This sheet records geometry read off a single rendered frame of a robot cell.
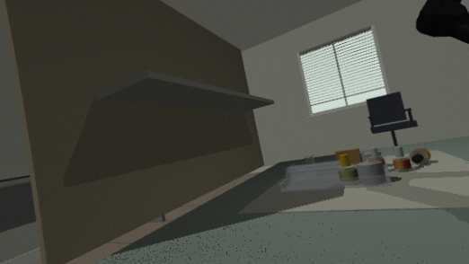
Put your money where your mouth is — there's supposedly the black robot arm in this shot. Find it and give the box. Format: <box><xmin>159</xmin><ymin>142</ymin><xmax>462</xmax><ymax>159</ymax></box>
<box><xmin>416</xmin><ymin>0</ymin><xmax>469</xmax><ymax>44</ymax></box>

